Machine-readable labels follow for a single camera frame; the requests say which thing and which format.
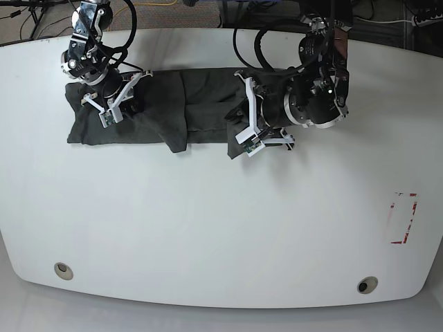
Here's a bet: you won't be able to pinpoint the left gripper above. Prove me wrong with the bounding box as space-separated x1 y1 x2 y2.
224 70 294 151

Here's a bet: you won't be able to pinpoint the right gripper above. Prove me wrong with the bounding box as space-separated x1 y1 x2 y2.
80 69 153 116

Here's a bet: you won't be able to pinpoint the dark grey t-shirt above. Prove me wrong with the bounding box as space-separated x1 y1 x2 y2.
65 68 247 159

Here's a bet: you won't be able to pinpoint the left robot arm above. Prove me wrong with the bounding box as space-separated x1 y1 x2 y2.
226 1 353 158

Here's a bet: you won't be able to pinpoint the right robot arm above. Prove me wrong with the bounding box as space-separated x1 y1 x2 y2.
62 1 152 123

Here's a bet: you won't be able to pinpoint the black tripod stand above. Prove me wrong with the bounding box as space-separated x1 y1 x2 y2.
1 0 68 42

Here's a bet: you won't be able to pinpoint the red tape rectangle marking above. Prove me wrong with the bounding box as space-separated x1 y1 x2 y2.
386 192 418 245

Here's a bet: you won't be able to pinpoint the white power strip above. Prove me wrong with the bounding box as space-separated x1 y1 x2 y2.
412 7 442 28

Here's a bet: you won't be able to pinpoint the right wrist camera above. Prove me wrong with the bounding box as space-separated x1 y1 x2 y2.
99 109 123 128

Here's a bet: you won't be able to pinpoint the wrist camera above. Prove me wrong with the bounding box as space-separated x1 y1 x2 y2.
242 137 266 157
99 109 123 128

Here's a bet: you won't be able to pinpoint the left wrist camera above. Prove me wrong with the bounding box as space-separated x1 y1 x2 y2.
242 137 266 157

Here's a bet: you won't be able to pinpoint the yellow cable on floor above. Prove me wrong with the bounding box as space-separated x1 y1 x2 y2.
114 0 179 17

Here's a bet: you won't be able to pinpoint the left table cable grommet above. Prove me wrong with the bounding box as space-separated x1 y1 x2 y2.
54 262 73 281

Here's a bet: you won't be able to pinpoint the table cable grommet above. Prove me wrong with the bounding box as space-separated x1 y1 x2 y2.
54 262 73 281
357 276 378 295

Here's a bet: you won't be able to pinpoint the right table cable grommet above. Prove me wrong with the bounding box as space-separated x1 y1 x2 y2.
357 276 378 295

